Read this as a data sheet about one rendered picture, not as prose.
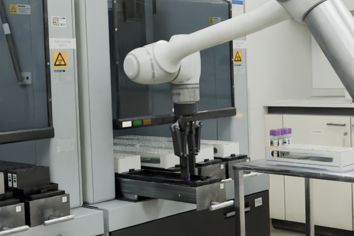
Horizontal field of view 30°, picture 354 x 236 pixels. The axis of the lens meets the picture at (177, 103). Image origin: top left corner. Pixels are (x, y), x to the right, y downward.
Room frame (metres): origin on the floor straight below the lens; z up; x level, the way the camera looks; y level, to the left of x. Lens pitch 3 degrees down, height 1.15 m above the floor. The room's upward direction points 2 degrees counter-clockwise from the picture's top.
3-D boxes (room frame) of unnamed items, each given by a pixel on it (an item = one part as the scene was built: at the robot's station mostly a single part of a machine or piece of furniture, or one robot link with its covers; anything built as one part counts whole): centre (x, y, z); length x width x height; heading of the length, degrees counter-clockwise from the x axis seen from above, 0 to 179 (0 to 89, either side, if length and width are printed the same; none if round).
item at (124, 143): (2.68, 0.24, 0.83); 0.30 x 0.10 x 0.06; 47
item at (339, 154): (2.16, -0.43, 0.85); 0.30 x 0.10 x 0.06; 45
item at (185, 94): (2.07, -0.03, 1.07); 0.09 x 0.09 x 0.06
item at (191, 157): (2.09, -0.04, 0.84); 0.03 x 0.01 x 0.07; 47
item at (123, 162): (2.29, 0.27, 0.83); 0.30 x 0.10 x 0.06; 47
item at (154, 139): (2.80, 0.14, 0.83); 0.30 x 0.10 x 0.06; 47
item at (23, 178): (1.89, 0.43, 0.85); 0.12 x 0.02 x 0.06; 137
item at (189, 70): (2.06, -0.02, 1.18); 0.13 x 0.11 x 0.16; 138
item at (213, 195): (2.17, 0.14, 0.78); 0.73 x 0.14 x 0.09; 47
